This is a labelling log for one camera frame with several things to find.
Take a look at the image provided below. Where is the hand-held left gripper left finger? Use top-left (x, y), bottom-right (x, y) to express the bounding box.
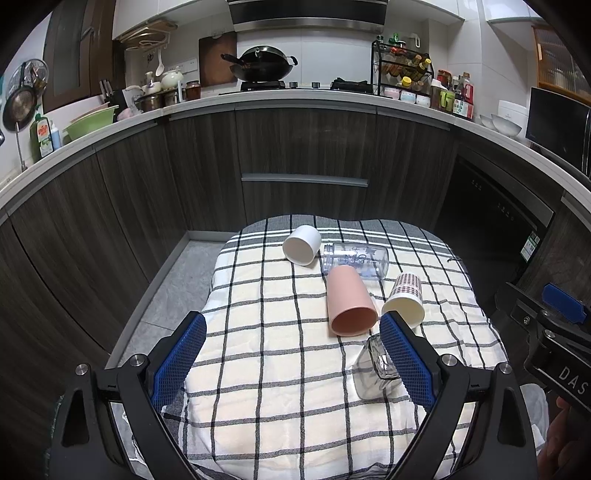
top-left (46, 311), bottom-right (208, 480)

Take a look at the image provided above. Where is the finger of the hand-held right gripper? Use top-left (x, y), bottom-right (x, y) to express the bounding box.
top-left (503, 281), bottom-right (589, 326)

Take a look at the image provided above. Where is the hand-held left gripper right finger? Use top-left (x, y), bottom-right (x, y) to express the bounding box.
top-left (379, 310), bottom-right (539, 480)

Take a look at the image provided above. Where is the clear square glass cup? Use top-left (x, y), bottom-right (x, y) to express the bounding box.
top-left (352, 335), bottom-right (402, 400)

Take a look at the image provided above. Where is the patterned paper cup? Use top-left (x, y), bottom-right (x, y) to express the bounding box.
top-left (381, 272), bottom-right (426, 329)

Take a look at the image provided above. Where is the pink cup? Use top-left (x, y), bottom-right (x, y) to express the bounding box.
top-left (327, 265), bottom-right (379, 336)

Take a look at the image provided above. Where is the white cup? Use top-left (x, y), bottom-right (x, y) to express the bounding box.
top-left (283, 224), bottom-right (321, 267)

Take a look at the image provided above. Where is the person's right hand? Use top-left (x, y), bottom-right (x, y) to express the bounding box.
top-left (545, 396), bottom-right (591, 480)

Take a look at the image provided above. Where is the black white checked cloth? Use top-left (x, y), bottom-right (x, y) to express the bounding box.
top-left (178, 215), bottom-right (550, 480)

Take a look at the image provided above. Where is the black dishwasher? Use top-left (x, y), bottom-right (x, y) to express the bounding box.
top-left (434, 154), bottom-right (555, 278)

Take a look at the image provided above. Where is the clear plastic bottle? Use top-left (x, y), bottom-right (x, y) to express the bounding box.
top-left (322, 242), bottom-right (389, 280)

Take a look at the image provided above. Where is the black microwave oven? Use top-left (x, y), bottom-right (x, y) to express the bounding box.
top-left (525, 87), bottom-right (591, 178)

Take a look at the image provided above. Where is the stack of white bowls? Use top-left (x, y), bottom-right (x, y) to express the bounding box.
top-left (479, 113), bottom-right (522, 140)

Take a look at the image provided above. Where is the red sauce bottle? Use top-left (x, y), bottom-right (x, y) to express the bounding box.
top-left (455, 83), bottom-right (475, 121)

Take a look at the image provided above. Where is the wooden glass-door cabinet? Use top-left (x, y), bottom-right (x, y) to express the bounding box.
top-left (531, 25), bottom-right (591, 93)

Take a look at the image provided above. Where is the green plastic basin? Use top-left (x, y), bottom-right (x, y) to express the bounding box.
top-left (64, 105), bottom-right (120, 142)

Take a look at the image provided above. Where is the green dish soap bottle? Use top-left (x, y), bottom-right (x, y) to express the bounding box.
top-left (30, 113), bottom-right (54, 162)

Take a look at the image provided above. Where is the black knife block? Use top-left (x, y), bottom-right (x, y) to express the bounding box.
top-left (99, 79), bottom-right (126, 112)

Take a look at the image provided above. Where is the white teapot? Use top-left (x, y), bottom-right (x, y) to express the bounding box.
top-left (159, 67), bottom-right (184, 91)

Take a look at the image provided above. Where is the gas stove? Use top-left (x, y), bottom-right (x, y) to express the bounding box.
top-left (219, 78), bottom-right (375, 96)

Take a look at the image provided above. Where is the hanging frying pan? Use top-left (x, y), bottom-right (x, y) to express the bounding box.
top-left (2, 60), bottom-right (49, 172)

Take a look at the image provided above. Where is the dark wooden cutting board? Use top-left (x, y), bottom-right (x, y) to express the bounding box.
top-left (199, 34), bottom-right (238, 88)

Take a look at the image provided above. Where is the black wok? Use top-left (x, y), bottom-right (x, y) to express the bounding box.
top-left (221, 45), bottom-right (298, 82)

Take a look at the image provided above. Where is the range hood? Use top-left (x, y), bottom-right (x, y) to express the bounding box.
top-left (227, 0), bottom-right (389, 33)

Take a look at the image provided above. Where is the grey drawer handle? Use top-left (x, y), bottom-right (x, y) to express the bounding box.
top-left (241, 173), bottom-right (369, 188)

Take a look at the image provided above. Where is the black wire spice rack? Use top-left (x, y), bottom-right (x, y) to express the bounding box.
top-left (372, 39), bottom-right (435, 108)

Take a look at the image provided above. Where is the wooden wall rack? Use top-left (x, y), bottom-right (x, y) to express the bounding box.
top-left (121, 19), bottom-right (178, 49)

